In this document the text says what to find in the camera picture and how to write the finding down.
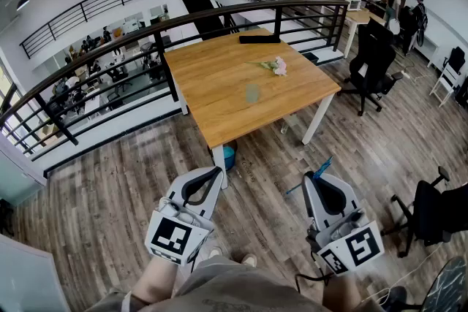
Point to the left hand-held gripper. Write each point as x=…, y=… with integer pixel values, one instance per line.
x=172, y=234

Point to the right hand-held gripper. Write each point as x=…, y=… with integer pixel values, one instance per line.
x=360, y=246

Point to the teal star-topped stick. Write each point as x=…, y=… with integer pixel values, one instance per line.
x=324, y=168

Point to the clear glass vase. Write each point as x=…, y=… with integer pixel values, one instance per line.
x=252, y=94

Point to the person's right forearm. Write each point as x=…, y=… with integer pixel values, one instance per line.
x=343, y=294

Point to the person's left forearm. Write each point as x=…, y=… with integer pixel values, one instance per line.
x=153, y=281

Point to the white table leg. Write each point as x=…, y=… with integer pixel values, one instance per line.
x=181, y=98
x=220, y=168
x=317, y=118

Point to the blue bin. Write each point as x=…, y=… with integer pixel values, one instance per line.
x=229, y=158

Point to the person's left beige shoe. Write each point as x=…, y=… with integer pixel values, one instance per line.
x=215, y=252

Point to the person's beige shoe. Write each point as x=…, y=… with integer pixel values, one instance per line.
x=249, y=260
x=215, y=252

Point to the person's right beige shoe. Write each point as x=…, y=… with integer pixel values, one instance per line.
x=249, y=260

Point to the black low office chair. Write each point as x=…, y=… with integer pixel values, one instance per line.
x=428, y=215

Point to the person's khaki clothing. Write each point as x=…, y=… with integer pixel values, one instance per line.
x=237, y=290

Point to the pink flower bouquet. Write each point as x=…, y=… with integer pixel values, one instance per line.
x=279, y=66

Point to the white power strip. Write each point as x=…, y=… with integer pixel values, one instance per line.
x=405, y=74

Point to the black marbled board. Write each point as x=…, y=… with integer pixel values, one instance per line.
x=448, y=288

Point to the black high-back office chair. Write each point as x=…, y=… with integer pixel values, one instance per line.
x=373, y=58

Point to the black metal balcony railing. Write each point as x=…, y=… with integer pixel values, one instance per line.
x=161, y=31

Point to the black rolled cloth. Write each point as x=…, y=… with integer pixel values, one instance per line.
x=259, y=39

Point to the wooden desk with white legs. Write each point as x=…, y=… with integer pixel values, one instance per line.
x=360, y=16

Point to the white cabinet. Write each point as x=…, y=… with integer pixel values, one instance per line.
x=25, y=277

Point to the white microwave oven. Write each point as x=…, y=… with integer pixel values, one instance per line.
x=350, y=1

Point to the black mezzanine railing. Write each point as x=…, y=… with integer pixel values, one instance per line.
x=84, y=5

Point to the black dome pendant lamp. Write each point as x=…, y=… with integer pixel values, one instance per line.
x=22, y=3

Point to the white frame chair black back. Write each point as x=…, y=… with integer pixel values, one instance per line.
x=448, y=78

